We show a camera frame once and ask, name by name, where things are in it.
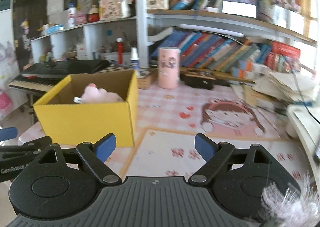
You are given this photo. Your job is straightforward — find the pink plush toy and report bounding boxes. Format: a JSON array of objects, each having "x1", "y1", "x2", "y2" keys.
[{"x1": 73, "y1": 83, "x2": 124, "y2": 104}]

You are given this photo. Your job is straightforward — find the yellow cardboard box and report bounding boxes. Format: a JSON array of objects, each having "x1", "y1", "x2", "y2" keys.
[{"x1": 33, "y1": 70, "x2": 138, "y2": 147}]

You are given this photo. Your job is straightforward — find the pink cartoon desk mat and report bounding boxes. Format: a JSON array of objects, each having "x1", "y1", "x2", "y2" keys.
[{"x1": 120, "y1": 99, "x2": 313, "y2": 183}]

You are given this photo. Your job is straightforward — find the black electronic keyboard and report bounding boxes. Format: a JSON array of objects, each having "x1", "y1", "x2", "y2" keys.
[{"x1": 9, "y1": 59, "x2": 110, "y2": 92}]

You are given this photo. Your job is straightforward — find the dark brown wooden holder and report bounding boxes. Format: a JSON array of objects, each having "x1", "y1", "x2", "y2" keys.
[{"x1": 180, "y1": 68, "x2": 216, "y2": 90}]

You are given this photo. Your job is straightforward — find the orange white boxes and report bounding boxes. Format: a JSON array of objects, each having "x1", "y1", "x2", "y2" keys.
[{"x1": 231, "y1": 61, "x2": 266, "y2": 80}]

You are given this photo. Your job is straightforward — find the wooden chess box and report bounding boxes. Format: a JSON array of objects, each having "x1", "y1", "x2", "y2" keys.
[{"x1": 101, "y1": 66, "x2": 157, "y2": 90}]

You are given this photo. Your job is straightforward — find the white plastic device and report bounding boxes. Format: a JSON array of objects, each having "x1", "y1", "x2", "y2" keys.
[{"x1": 287, "y1": 105, "x2": 319, "y2": 177}]

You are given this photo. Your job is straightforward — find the stack of papers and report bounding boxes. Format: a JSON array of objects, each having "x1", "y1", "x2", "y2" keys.
[{"x1": 253, "y1": 72, "x2": 319, "y2": 104}]

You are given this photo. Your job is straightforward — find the white spray bottle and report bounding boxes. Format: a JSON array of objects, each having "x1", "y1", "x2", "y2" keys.
[{"x1": 130, "y1": 47, "x2": 140, "y2": 75}]

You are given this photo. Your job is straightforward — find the row of leaning books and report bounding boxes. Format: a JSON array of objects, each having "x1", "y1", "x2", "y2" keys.
[{"x1": 149, "y1": 29, "x2": 271, "y2": 72}]

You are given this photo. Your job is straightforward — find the pink cylindrical container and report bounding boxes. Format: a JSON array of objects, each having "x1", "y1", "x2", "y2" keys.
[{"x1": 158, "y1": 47, "x2": 181, "y2": 89}]

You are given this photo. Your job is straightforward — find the red bottle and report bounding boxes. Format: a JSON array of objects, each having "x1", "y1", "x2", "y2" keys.
[{"x1": 116, "y1": 38, "x2": 124, "y2": 65}]

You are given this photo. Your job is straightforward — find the white bookshelf unit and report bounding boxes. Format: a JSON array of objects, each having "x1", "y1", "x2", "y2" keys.
[{"x1": 31, "y1": 0, "x2": 318, "y2": 68}]

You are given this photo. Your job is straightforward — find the black cable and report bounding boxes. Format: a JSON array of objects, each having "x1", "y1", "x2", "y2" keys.
[{"x1": 292, "y1": 71, "x2": 320, "y2": 125}]

